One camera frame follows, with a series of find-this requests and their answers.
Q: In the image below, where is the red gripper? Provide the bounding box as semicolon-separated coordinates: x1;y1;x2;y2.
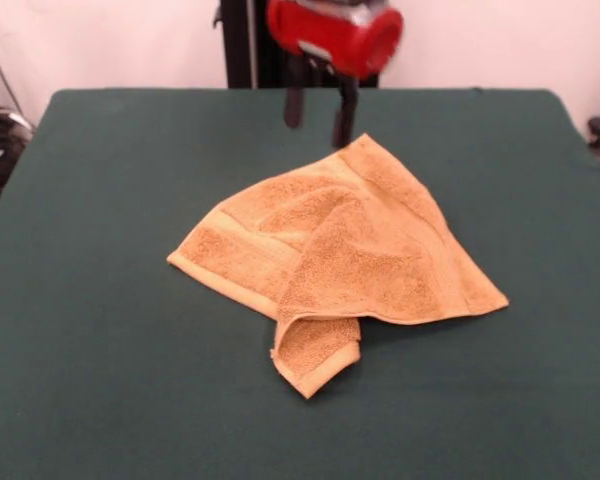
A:
266;0;406;150

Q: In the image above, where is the tan terry towel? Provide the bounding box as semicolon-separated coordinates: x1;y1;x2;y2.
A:
166;132;510;400

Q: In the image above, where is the dark green table cloth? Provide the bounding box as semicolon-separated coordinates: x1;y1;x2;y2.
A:
0;87;600;480

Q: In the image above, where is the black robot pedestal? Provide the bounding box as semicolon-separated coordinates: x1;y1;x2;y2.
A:
212;0;384;91

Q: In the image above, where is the grey cable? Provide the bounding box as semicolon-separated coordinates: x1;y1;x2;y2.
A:
0;38;37;135

